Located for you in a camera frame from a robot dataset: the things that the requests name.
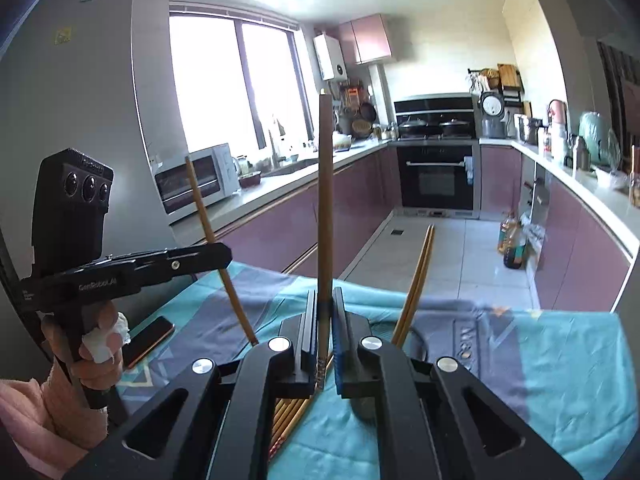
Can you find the grey refrigerator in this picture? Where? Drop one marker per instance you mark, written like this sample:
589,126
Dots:
75,110

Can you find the teal grey patterned tablecloth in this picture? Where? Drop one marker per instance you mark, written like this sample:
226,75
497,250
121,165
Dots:
550,385

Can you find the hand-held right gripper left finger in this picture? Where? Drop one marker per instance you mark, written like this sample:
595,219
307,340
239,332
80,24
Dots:
310,350

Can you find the black wall rack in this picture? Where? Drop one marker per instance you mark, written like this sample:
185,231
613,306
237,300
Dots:
512,95

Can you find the dark red bowl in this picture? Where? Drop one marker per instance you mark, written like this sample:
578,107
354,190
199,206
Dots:
250,180

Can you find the person's left forearm pink sleeve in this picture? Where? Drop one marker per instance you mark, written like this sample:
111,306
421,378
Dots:
30,420

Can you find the person's left hand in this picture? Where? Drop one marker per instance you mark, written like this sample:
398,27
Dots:
55,340

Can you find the steel kitchen faucet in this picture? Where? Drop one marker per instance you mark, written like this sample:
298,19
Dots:
275,145

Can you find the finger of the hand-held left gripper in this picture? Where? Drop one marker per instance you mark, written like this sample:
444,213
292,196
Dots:
200,259

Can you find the steel thermos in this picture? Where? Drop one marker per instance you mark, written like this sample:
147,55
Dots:
580,155

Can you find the white bowl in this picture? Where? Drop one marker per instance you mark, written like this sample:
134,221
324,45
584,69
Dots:
610,177

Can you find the pink wall cabinet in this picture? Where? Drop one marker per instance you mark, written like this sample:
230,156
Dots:
367,40

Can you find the black built-in oven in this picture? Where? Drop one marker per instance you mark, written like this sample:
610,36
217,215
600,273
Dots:
435,180

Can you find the pink lower cabinets long run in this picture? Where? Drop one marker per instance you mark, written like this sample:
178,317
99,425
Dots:
280,220

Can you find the kitchen window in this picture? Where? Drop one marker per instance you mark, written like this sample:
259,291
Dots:
210,85

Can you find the green appliance under plastic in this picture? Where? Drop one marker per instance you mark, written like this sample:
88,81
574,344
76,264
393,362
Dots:
597,135

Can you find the hanging black pan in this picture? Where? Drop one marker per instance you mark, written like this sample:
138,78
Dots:
367,111

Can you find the black smartphone orange edge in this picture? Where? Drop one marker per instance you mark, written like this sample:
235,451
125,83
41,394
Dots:
150,340

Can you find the white water heater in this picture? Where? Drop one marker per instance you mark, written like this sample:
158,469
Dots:
330,57

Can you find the white rice cooker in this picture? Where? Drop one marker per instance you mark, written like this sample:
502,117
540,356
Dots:
492,115

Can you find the white toaster oven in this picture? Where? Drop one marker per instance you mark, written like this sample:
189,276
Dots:
222,170

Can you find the pink kettle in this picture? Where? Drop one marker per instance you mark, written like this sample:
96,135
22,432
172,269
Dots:
558,112

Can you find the black mesh utensil holder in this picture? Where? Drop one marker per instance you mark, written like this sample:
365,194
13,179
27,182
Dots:
364,408

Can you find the dark oil bottle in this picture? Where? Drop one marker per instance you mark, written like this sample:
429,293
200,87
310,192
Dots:
515,250

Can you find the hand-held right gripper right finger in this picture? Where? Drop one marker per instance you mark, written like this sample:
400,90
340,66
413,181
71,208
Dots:
340,360

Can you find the wooden cutting board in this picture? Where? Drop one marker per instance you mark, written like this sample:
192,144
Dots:
507,75

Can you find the wooden chopstick patterned end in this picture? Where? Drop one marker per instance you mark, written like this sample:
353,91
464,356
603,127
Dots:
325,185

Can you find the pink lower cabinets short run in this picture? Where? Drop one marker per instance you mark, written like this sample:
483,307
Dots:
575,250

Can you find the black wok with lid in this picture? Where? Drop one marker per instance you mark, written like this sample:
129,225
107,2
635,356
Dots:
455,127
417,127

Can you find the steel stock pot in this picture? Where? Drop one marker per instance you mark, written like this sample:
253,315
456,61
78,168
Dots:
527,130

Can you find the yellow oil bottle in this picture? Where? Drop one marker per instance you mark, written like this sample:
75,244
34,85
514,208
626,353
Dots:
504,235

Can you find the black range hood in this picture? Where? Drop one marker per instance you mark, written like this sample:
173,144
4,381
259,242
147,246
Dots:
432,107

